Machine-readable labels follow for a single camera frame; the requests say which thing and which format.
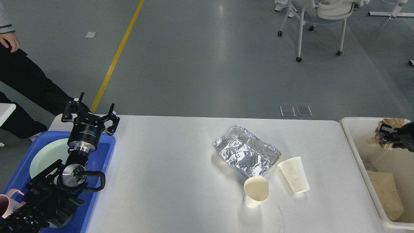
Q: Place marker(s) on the white side table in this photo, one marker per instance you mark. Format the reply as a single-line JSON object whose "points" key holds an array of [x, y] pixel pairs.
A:
{"points": [[6, 110]]}

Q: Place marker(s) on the pink HOME mug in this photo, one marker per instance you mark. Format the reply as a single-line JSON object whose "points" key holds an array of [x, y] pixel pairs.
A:
{"points": [[8, 205]]}

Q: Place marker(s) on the white office chair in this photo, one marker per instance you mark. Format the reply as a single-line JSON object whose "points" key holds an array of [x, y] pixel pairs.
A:
{"points": [[320, 12]]}

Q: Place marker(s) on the right floor socket plate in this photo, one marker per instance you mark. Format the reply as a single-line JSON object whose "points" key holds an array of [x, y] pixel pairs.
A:
{"points": [[304, 111]]}

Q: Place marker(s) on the brown paper ball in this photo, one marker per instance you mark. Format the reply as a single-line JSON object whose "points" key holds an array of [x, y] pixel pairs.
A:
{"points": [[395, 123]]}

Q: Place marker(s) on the white plastic bin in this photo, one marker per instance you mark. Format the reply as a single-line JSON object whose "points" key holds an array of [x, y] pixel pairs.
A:
{"points": [[398, 162]]}

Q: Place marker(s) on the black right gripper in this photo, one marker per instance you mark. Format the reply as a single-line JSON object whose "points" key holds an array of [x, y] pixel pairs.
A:
{"points": [[389, 139]]}

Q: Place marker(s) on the white paper bowl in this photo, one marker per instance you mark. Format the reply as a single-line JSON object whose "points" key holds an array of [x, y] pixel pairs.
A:
{"points": [[294, 173]]}

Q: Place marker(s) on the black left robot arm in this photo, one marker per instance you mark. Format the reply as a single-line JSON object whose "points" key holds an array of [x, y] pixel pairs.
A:
{"points": [[52, 195]]}

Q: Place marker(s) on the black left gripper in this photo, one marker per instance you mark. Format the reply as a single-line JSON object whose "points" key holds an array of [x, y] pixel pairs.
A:
{"points": [[84, 134]]}

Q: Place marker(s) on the white paper cup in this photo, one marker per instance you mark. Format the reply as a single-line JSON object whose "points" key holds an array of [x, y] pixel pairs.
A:
{"points": [[256, 191]]}

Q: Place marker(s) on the mint green round plate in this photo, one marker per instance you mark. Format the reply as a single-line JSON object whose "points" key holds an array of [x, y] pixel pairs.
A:
{"points": [[53, 151]]}

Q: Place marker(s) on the left floor socket plate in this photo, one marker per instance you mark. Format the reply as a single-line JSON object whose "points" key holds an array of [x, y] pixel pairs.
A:
{"points": [[287, 111]]}

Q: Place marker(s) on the crumpled aluminium foil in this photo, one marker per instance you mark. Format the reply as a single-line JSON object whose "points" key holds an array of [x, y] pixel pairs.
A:
{"points": [[247, 153]]}

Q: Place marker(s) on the floor socket plate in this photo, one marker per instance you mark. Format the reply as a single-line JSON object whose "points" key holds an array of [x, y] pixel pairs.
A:
{"points": [[287, 111], [304, 111]]}

